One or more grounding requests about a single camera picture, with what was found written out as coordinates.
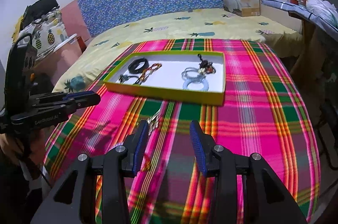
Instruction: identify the black cord bead bracelet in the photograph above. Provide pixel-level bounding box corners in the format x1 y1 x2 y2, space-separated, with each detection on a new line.
117 73 142 85

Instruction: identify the black leather wristband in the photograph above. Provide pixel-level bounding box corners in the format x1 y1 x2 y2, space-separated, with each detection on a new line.
128 58 149 74

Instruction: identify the red braided cord bracelet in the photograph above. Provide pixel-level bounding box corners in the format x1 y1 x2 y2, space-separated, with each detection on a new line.
134 62 163 85

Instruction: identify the silver metal chain charm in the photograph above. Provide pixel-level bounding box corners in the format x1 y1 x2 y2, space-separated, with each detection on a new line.
146 109 161 136

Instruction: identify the red gold knot charm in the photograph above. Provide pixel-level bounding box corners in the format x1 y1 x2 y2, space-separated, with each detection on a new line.
140 154 151 172

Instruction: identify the white blue spiral hair tie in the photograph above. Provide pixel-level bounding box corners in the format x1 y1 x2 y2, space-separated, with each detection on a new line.
181 77 210 92

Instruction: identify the brown bead necklace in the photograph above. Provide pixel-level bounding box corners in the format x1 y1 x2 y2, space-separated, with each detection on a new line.
196 53 217 75

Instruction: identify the person hand holding gripper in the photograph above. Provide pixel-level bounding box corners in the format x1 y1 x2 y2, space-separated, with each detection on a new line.
1 130 45 165

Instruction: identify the yellow pineapple bed sheet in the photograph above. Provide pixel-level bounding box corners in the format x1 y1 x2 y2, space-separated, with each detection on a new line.
53 8 304 92

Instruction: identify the pink nightstand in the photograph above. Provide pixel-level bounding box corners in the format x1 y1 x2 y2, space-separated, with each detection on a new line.
33 34 86 85

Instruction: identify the pineapple print pillow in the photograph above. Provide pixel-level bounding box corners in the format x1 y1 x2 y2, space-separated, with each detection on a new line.
18 8 68 59

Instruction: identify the pink plaid cloth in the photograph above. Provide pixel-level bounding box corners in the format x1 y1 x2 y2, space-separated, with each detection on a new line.
34 39 320 223

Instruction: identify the black bag on pillow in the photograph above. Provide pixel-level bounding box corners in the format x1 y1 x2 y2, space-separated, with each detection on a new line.
21 0 59 29

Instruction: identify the yellow green shallow box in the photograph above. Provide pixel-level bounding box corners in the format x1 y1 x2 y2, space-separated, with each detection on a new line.
104 51 226 106

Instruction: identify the dark side table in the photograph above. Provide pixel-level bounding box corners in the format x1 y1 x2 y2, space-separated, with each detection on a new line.
255 0 338 169

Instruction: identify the white crumpled cloth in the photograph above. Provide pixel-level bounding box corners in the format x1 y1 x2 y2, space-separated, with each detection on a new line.
306 0 338 27

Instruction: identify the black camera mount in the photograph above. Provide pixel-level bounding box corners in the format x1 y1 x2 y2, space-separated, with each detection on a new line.
4 33 37 115

